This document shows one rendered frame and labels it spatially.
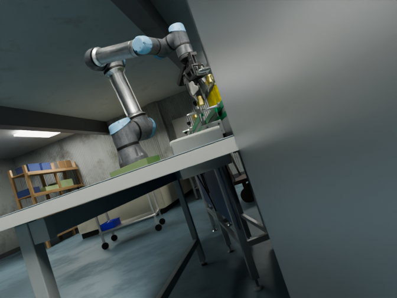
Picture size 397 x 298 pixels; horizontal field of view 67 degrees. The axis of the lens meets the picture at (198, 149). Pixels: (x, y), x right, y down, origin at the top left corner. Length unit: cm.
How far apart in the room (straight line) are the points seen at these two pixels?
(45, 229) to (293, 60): 74
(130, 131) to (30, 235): 78
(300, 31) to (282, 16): 3
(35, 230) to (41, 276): 12
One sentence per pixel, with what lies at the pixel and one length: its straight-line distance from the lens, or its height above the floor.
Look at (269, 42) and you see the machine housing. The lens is 35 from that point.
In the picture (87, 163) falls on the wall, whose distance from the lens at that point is 975.
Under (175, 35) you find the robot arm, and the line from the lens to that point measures 145.
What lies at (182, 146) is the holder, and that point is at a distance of 125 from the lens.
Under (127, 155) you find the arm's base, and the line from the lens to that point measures 149.
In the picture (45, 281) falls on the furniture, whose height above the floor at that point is 56.
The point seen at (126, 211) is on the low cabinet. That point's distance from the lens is 638.
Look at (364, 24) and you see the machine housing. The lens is 23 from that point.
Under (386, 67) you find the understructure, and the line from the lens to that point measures 22.
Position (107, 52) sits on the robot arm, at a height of 135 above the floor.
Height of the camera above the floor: 72
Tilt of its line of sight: 3 degrees up
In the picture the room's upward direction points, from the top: 19 degrees counter-clockwise
